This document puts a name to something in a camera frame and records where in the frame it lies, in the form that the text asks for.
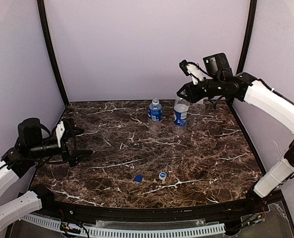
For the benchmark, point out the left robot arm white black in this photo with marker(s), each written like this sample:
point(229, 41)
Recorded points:
point(36, 146)

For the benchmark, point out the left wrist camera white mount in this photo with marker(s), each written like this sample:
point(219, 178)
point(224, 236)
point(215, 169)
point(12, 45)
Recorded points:
point(60, 129)

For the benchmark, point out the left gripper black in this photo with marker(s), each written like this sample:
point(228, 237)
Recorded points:
point(69, 143)

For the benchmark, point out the small clear bottle white cap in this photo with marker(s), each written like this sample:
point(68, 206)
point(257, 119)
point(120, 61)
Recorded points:
point(199, 106)

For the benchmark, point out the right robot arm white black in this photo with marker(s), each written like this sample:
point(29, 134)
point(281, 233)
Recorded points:
point(220, 81)

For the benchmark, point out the Pepsi bottle blue label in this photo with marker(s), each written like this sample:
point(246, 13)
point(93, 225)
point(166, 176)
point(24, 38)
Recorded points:
point(181, 108)

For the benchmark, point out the black corner post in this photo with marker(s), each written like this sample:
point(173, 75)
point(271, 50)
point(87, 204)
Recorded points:
point(247, 35)
point(51, 52)

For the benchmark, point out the black left corner post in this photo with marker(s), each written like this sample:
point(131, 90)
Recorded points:
point(51, 52)

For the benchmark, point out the white blue bottle cap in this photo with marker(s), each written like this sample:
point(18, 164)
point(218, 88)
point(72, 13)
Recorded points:
point(162, 175)

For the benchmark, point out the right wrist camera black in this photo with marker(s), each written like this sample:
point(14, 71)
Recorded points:
point(193, 70)

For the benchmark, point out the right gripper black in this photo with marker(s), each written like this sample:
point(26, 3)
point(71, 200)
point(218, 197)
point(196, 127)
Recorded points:
point(191, 90)

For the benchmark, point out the grey slotted cable duct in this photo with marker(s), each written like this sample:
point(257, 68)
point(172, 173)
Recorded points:
point(91, 231)

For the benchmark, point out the Pocari Sweat bottle blue label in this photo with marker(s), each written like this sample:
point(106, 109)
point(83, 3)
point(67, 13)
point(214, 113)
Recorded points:
point(155, 116)

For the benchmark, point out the black right corner post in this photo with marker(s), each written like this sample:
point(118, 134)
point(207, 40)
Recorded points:
point(247, 35)

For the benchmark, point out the small circuit board with wires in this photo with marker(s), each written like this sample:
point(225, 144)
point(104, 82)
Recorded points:
point(66, 228)

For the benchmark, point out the black table front rail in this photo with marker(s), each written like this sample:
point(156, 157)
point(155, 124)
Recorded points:
point(100, 202)

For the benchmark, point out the blue Pepsi bottle cap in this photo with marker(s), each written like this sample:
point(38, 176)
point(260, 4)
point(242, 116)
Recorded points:
point(138, 178)

